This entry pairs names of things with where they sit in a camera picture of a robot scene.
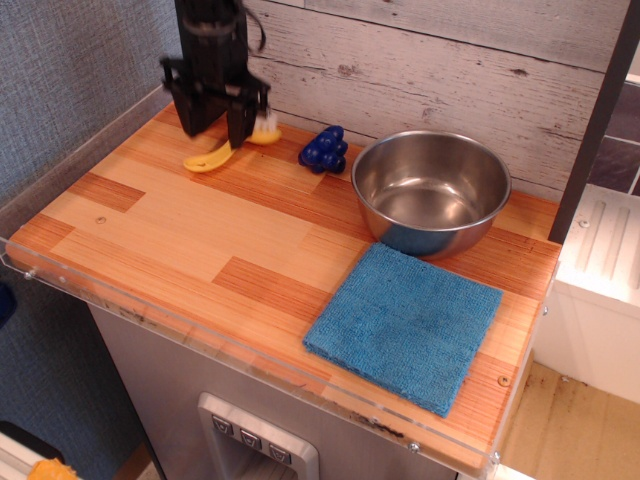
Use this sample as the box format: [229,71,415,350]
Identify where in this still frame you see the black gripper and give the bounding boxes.
[161,14,270,149]

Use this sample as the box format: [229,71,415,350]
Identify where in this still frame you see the yellow scrubber brush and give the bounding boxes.
[183,110,282,173]

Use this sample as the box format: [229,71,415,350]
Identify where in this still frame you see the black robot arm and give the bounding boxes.
[160,1,270,149]

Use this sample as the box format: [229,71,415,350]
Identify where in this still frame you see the blue folded cloth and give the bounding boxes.
[303,243,503,418]

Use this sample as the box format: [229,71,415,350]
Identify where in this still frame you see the blue toy grapes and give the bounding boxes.
[298,125,349,174]

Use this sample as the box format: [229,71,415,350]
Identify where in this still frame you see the stainless steel bowl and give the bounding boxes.
[351,130,512,259]

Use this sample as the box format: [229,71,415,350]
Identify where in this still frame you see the grey toy fridge cabinet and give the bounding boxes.
[91,310,457,479]

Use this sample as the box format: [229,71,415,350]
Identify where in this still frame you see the silver dispenser panel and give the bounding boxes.
[198,392,320,479]

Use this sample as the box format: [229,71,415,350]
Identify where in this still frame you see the yellow object bottom left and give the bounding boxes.
[26,458,78,480]

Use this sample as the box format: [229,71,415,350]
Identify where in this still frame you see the white toy sink unit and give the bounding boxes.
[532,74,640,406]

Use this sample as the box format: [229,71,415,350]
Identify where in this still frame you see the clear acrylic guard rail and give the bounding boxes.
[1,239,499,479]

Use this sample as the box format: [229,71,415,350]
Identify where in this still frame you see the dark right post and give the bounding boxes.
[548,0,639,244]

